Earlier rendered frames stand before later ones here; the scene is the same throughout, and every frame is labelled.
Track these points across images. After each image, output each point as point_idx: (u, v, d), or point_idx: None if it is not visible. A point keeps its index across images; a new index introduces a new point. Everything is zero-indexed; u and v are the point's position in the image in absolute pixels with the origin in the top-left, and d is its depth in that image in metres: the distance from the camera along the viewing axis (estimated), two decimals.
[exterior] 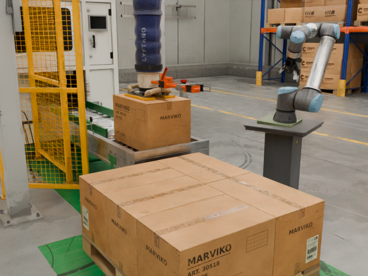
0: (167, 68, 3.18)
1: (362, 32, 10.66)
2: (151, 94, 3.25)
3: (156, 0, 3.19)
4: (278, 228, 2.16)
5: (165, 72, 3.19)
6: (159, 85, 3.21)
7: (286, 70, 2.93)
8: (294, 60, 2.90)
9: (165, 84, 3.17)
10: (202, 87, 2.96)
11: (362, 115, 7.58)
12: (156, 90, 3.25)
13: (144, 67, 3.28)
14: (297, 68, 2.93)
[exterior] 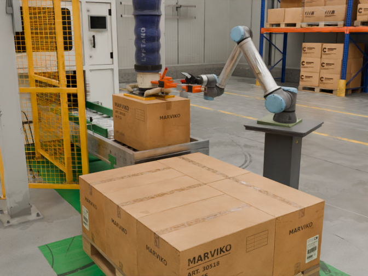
0: (167, 68, 3.18)
1: (362, 32, 10.66)
2: (151, 94, 3.25)
3: (156, 0, 3.19)
4: (278, 228, 2.16)
5: (165, 72, 3.20)
6: (159, 85, 3.21)
7: (185, 80, 3.40)
8: (196, 79, 3.40)
9: (165, 84, 3.18)
10: None
11: (362, 115, 7.58)
12: (156, 90, 3.25)
13: (144, 67, 3.29)
14: (191, 75, 3.35)
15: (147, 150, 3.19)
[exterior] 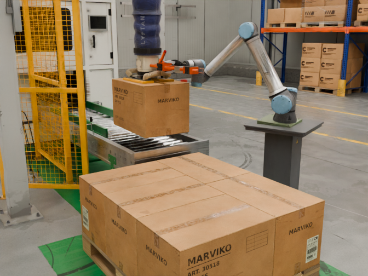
0: (165, 50, 3.15)
1: (362, 32, 10.66)
2: (150, 77, 3.22)
3: (156, 0, 3.19)
4: (278, 228, 2.16)
5: (163, 54, 3.16)
6: (157, 68, 3.18)
7: (171, 65, 3.27)
8: (182, 63, 3.27)
9: (164, 67, 3.14)
10: (198, 69, 2.91)
11: (362, 115, 7.58)
12: (155, 73, 3.22)
13: (143, 50, 3.25)
14: (176, 60, 3.22)
15: (145, 133, 3.16)
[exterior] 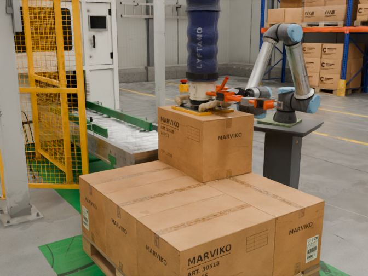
0: (228, 76, 2.59)
1: (362, 32, 10.66)
2: (208, 108, 2.67)
3: None
4: (278, 228, 2.16)
5: (224, 81, 2.61)
6: (218, 97, 2.63)
7: None
8: (246, 91, 2.72)
9: (225, 97, 2.59)
10: (274, 102, 2.35)
11: (362, 115, 7.58)
12: (213, 104, 2.67)
13: (198, 76, 2.71)
14: (240, 88, 2.67)
15: (202, 177, 2.61)
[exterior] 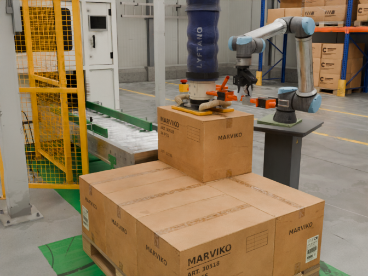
0: (228, 76, 2.60)
1: (362, 32, 10.66)
2: (208, 108, 2.67)
3: None
4: (278, 228, 2.16)
5: (225, 80, 2.62)
6: (218, 97, 2.63)
7: None
8: (241, 72, 2.48)
9: (226, 96, 2.59)
10: (278, 101, 2.38)
11: (362, 115, 7.58)
12: (214, 103, 2.67)
13: (199, 75, 2.71)
14: (239, 82, 2.47)
15: (203, 177, 2.61)
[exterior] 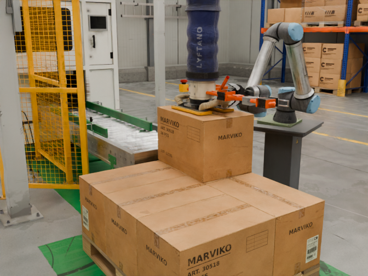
0: (228, 76, 2.60)
1: (362, 32, 10.66)
2: (208, 108, 2.67)
3: None
4: (278, 228, 2.16)
5: (225, 80, 2.62)
6: (218, 97, 2.63)
7: None
8: (246, 90, 2.72)
9: (226, 96, 2.59)
10: (278, 101, 2.38)
11: (362, 115, 7.58)
12: (214, 103, 2.67)
13: (199, 75, 2.71)
14: (241, 87, 2.68)
15: (203, 177, 2.61)
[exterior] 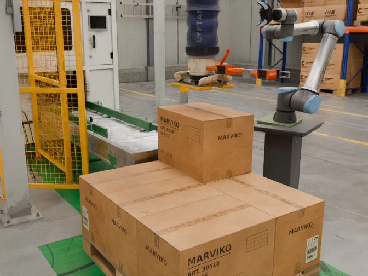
0: (229, 50, 2.56)
1: (362, 32, 10.66)
2: (208, 82, 2.63)
3: None
4: (278, 228, 2.16)
5: (225, 54, 2.58)
6: (218, 71, 2.59)
7: (260, 14, 2.73)
8: None
9: (226, 70, 2.55)
10: (279, 72, 2.34)
11: (362, 115, 7.58)
12: (214, 78, 2.63)
13: (199, 50, 2.67)
14: (269, 7, 2.68)
15: (203, 177, 2.61)
